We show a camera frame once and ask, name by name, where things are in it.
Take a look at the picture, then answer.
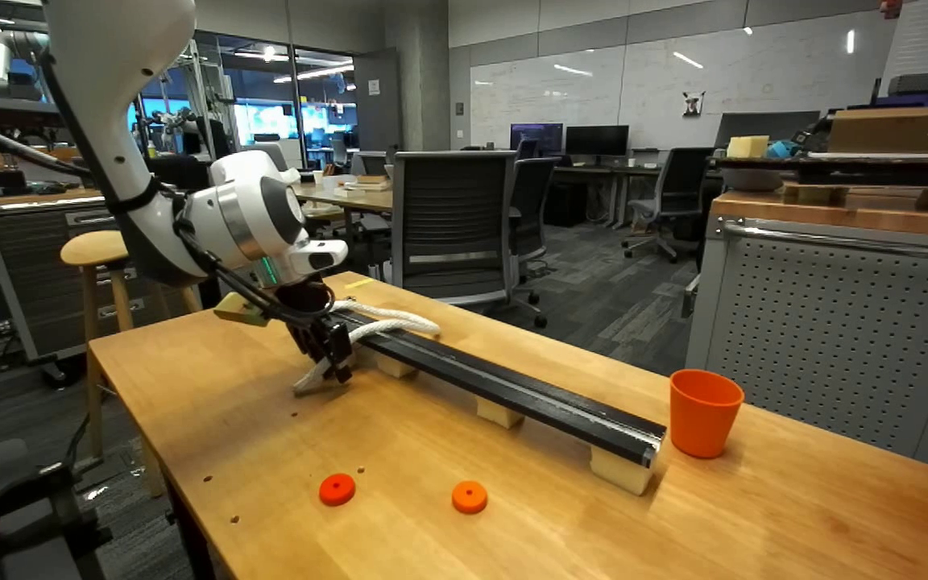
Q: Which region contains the black wheeled stand base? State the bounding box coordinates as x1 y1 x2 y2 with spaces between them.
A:
0 412 115 580

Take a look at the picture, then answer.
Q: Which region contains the computer monitor blue screen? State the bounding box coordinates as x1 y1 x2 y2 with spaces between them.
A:
505 119 567 161

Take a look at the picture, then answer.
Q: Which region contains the black office chair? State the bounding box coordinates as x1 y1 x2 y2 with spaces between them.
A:
623 145 718 264

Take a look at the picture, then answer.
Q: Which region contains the orange round disc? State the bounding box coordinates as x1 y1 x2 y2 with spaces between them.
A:
448 478 494 517
315 470 361 508

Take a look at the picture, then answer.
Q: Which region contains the wooden tray on cabinet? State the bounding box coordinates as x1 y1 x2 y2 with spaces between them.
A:
708 178 928 242

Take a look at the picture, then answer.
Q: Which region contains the grey mesh office chair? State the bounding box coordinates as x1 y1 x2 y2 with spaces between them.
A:
387 149 553 333

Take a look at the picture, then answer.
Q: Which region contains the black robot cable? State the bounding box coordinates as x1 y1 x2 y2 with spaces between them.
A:
0 47 329 339

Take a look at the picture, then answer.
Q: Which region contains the small pale wooden block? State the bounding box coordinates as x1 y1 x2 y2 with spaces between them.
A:
474 393 528 431
371 347 419 383

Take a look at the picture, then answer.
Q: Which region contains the grey drawer cabinet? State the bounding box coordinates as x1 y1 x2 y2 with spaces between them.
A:
0 187 167 366

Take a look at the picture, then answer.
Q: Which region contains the yellow green wrist camera mount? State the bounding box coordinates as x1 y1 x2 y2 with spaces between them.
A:
209 286 275 329

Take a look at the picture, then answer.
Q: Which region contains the wooden office table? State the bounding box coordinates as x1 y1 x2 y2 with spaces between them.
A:
294 174 395 219

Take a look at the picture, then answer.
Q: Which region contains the grey perforated metal cabinet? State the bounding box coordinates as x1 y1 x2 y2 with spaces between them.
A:
684 209 928 470

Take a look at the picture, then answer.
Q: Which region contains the long black board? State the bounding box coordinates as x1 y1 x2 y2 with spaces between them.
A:
321 304 670 470

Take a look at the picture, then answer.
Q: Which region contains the wooden box on cabinet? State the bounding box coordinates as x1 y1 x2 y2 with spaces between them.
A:
826 105 928 154

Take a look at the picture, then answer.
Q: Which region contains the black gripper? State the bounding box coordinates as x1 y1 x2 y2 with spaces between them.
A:
270 273 357 387

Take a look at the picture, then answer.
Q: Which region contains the black computer monitor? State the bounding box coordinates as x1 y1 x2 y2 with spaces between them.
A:
563 122 633 164

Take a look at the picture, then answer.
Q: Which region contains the wooden stool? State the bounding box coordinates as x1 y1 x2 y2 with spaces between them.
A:
58 226 205 347

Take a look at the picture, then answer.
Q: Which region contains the orange plastic cup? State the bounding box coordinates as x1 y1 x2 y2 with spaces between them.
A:
668 366 747 460

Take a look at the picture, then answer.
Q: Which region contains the wide dark grey monitor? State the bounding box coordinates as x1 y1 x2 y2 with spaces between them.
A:
708 108 826 154

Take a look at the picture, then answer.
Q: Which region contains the pale foam block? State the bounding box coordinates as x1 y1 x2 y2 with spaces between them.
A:
721 134 775 164

